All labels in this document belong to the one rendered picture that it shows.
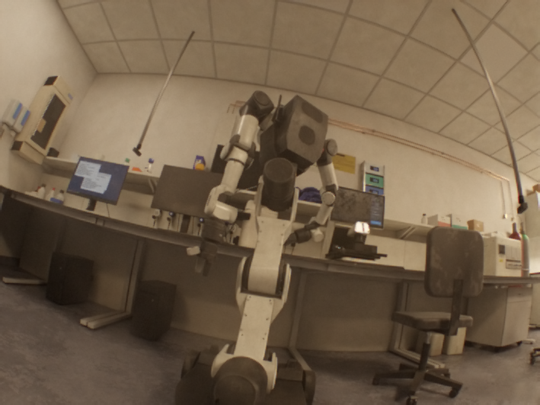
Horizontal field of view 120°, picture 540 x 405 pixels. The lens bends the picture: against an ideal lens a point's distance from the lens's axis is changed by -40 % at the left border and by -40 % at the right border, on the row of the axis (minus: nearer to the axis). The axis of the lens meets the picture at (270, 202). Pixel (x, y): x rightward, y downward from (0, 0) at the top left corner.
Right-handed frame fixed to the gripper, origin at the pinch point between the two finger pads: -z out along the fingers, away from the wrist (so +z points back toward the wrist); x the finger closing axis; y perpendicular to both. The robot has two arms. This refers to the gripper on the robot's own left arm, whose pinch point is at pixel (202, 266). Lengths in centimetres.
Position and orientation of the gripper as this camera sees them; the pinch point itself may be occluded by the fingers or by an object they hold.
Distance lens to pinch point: 101.4
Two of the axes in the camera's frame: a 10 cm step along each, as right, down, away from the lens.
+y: -8.3, -3.6, -4.4
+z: 2.7, -9.3, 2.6
